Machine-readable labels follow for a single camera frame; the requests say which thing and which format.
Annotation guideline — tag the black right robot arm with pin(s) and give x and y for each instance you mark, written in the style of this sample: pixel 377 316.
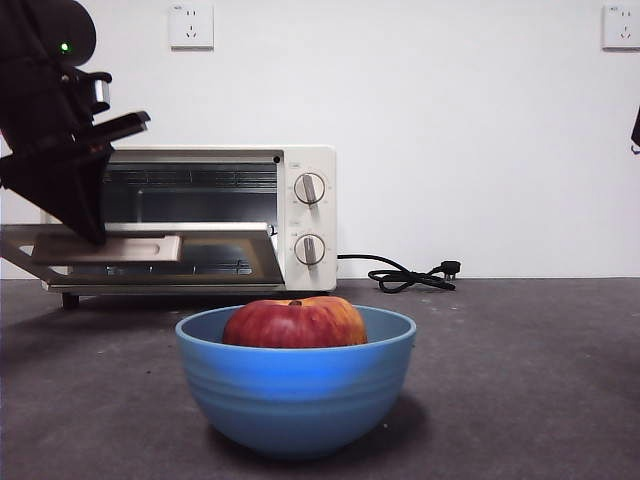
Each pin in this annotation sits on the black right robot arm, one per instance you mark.
pixel 636 130

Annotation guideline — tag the pale grey left wrist camera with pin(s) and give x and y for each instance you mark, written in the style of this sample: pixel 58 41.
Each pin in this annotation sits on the pale grey left wrist camera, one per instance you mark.
pixel 102 92

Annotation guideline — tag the blue ribbed bowl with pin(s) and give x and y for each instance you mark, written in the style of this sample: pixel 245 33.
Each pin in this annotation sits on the blue ribbed bowl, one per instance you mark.
pixel 295 400

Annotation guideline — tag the beige round oven knob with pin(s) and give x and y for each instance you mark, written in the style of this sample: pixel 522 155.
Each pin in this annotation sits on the beige round oven knob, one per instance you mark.
pixel 310 189
pixel 310 250

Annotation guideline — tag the white wall socket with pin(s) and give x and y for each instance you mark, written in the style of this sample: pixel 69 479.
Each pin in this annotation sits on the white wall socket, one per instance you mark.
pixel 191 27
pixel 622 27

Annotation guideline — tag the red yellow apple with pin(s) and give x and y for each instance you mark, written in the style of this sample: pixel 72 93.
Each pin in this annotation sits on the red yellow apple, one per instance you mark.
pixel 295 322

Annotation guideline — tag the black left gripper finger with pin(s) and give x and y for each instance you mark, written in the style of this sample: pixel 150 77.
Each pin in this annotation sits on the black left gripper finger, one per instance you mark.
pixel 60 190

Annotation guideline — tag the cream Toshiba toaster oven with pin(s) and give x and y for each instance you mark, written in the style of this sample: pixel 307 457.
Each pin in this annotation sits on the cream Toshiba toaster oven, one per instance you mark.
pixel 310 220

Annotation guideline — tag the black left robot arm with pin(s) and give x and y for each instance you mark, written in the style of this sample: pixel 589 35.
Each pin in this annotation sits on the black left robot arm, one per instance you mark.
pixel 30 30

